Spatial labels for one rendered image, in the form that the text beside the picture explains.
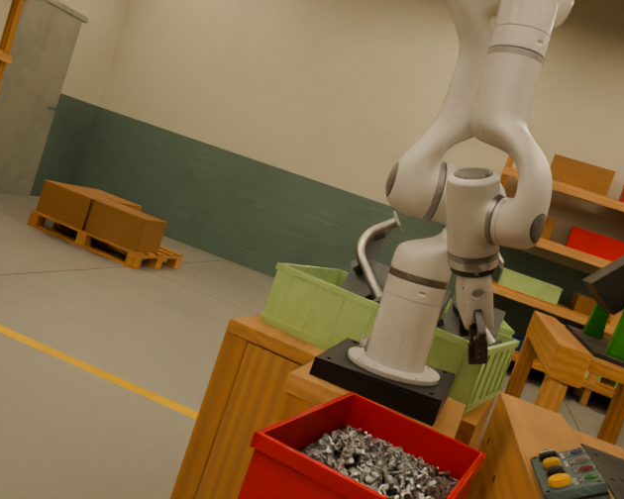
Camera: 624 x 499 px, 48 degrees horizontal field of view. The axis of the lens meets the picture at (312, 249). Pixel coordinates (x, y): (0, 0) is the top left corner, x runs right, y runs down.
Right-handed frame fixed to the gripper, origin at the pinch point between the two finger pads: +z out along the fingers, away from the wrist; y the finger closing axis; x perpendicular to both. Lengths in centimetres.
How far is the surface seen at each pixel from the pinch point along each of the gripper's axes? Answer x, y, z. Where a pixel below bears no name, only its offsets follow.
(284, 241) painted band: 99, 650, 251
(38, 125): 360, 653, 90
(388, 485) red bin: 17.6, -40.9, -6.6
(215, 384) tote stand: 59, 47, 37
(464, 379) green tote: -4.5, 34.7, 31.6
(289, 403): 33.7, 1.1, 11.1
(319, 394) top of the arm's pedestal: 27.9, 0.1, 8.8
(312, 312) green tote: 32, 57, 23
